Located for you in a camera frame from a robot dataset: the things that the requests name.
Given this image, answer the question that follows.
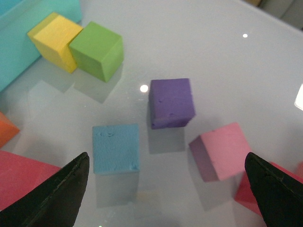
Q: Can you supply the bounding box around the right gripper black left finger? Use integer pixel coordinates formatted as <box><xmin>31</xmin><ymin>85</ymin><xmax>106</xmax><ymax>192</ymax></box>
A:
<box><xmin>0</xmin><ymin>152</ymin><xmax>89</xmax><ymax>227</ymax></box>

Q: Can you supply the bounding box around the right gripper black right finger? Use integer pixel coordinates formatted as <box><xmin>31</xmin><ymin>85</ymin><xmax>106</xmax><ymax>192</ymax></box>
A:
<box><xmin>245</xmin><ymin>152</ymin><xmax>303</xmax><ymax>227</ymax></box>

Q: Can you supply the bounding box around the light blue foam block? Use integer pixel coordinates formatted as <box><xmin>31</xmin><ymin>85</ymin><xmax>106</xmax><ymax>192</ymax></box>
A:
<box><xmin>92</xmin><ymin>124</ymin><xmax>140</xmax><ymax>175</ymax></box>

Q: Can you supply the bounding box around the red foam block right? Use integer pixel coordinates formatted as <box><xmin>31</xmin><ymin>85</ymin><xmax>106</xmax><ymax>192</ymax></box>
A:
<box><xmin>234</xmin><ymin>162</ymin><xmax>303</xmax><ymax>216</ymax></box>

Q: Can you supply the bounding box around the red foam block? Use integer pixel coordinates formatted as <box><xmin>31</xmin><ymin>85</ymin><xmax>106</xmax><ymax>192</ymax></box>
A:
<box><xmin>234</xmin><ymin>162</ymin><xmax>303</xmax><ymax>216</ymax></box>
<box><xmin>0</xmin><ymin>150</ymin><xmax>60</xmax><ymax>210</ymax></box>

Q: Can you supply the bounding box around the red foam block left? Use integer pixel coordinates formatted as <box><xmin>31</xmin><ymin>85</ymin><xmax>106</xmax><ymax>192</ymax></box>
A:
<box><xmin>0</xmin><ymin>150</ymin><xmax>60</xmax><ymax>210</ymax></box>

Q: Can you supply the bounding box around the pink foam block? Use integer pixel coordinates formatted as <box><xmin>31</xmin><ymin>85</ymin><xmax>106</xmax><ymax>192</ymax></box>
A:
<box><xmin>189</xmin><ymin>122</ymin><xmax>252</xmax><ymax>182</ymax></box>

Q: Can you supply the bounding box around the orange foam block near bin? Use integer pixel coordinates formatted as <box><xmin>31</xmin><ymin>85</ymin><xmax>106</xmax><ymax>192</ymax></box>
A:
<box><xmin>0</xmin><ymin>113</ymin><xmax>20</xmax><ymax>147</ymax></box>

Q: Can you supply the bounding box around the purple foam block rear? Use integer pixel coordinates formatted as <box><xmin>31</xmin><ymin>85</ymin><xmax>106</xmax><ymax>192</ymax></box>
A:
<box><xmin>149</xmin><ymin>78</ymin><xmax>196</xmax><ymax>130</ymax></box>

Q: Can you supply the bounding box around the teal plastic bin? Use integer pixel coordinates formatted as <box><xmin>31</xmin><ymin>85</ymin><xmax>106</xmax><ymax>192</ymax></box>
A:
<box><xmin>0</xmin><ymin>0</ymin><xmax>82</xmax><ymax>91</ymax></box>

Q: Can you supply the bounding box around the green foam block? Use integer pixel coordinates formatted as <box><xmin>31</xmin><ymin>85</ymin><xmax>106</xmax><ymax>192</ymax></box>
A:
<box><xmin>69</xmin><ymin>21</ymin><xmax>124</xmax><ymax>82</ymax></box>

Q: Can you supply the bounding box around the yellow foam block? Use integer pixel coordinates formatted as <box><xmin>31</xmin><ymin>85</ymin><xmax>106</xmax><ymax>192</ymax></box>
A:
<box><xmin>27</xmin><ymin>12</ymin><xmax>83</xmax><ymax>73</ymax></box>

